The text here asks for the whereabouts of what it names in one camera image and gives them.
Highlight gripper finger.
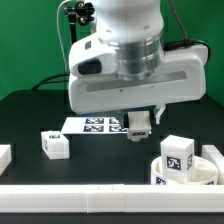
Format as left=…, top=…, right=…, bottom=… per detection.
left=115, top=111, right=129, bottom=128
left=153, top=105, right=166, bottom=124

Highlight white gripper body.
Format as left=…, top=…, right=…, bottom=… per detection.
left=68, top=34, right=208, bottom=114

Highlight white right fence piece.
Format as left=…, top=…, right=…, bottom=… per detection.
left=202, top=145, right=224, bottom=185

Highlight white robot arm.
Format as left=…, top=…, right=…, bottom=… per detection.
left=69, top=0, right=209, bottom=137

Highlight white round stool seat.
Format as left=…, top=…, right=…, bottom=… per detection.
left=151, top=156, right=218, bottom=185

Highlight white marker base sheet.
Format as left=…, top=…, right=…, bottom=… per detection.
left=61, top=117, right=128, bottom=134

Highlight black cables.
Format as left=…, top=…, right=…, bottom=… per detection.
left=31, top=72, right=71, bottom=91

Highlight white cable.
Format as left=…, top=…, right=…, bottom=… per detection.
left=55, top=0, right=73, bottom=74

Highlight white left fence piece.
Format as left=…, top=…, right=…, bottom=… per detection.
left=0, top=145, right=12, bottom=176

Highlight white front fence bar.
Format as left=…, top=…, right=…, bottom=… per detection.
left=0, top=185, right=224, bottom=213

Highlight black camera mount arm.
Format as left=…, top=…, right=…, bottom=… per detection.
left=63, top=1, right=95, bottom=43

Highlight white fence piece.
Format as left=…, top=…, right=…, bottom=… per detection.
left=0, top=145, right=12, bottom=176
left=202, top=145, right=224, bottom=185

